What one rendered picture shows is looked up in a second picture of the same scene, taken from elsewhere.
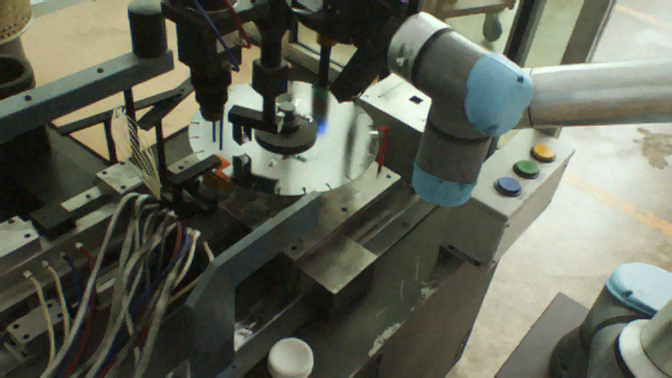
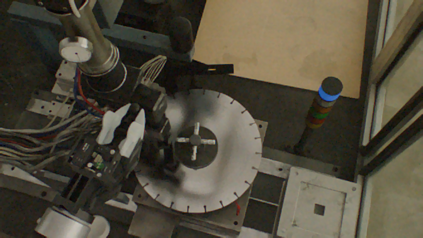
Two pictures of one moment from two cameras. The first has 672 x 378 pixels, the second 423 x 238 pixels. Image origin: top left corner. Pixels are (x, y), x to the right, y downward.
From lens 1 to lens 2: 94 cm
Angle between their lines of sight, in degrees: 47
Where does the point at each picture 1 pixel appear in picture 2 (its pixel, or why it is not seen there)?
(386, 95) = (309, 186)
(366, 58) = not seen: hidden behind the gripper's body
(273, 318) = (117, 206)
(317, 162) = (175, 179)
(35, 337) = (51, 114)
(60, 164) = not seen: hidden behind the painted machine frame
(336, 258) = (155, 221)
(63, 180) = (139, 59)
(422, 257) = not seen: outside the picture
